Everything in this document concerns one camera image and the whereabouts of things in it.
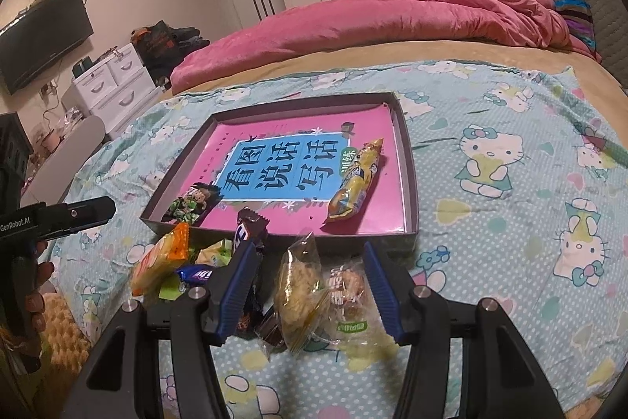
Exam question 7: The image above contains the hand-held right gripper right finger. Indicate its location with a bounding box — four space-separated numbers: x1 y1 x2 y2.
362 241 565 419

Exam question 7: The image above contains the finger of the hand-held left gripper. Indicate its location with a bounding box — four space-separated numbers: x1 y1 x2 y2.
63 196 117 234

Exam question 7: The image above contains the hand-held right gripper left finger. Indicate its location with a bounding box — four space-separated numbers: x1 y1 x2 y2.
64 243 268 419

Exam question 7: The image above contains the clear pastry packet green label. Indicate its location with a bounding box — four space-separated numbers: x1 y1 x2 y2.
314 259 398 346

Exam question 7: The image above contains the blue biscuit packet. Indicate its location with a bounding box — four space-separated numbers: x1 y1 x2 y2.
175 265 221 287

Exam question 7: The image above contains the clear noodle snack packet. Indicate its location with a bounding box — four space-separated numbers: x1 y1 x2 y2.
272 232 330 355

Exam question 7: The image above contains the orange cracker packet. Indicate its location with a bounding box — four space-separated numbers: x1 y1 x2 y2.
129 223 190 296

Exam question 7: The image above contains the dark grey shallow box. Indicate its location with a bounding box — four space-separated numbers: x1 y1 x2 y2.
140 91 419 259

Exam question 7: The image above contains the person's left hand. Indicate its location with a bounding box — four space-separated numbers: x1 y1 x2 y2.
22 240 56 332

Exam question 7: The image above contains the pale yellow snack packet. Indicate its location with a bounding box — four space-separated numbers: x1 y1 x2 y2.
194 238 235 267

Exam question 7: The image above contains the dark brown snack packet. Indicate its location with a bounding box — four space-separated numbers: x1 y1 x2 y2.
234 286 288 348

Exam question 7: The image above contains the dark cloth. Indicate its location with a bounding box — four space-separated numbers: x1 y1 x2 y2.
0 112 35 209

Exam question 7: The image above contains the green and black candy packet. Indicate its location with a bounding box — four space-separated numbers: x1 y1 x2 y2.
162 181 223 224

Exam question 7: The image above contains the long yellow snack packet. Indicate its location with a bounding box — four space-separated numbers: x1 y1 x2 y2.
322 137 384 224

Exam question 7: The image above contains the yellow fluffy cushion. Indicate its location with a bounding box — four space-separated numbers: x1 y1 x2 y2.
29 291 95 375

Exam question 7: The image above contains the white drawer cabinet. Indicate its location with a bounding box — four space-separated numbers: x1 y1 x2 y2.
63 43 168 140

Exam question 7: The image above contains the pink and blue printed book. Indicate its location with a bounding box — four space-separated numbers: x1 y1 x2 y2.
194 102 408 236

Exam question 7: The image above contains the cat printed blue blanket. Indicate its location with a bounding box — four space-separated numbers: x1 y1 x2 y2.
54 60 628 419

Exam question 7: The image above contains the black flat television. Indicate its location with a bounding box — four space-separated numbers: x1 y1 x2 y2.
0 0 95 96

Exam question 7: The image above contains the dark clothes pile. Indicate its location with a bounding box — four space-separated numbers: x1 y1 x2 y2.
130 20 211 87

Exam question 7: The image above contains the beige bed sheet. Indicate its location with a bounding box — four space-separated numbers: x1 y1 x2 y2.
172 33 609 98

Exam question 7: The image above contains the pink duvet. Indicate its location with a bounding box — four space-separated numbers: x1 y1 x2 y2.
169 0 600 96

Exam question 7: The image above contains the striped colourful pillow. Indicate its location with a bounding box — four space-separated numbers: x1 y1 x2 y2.
548 0 597 54

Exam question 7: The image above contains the grey quilted headboard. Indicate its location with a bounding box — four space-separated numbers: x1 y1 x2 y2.
514 0 628 81

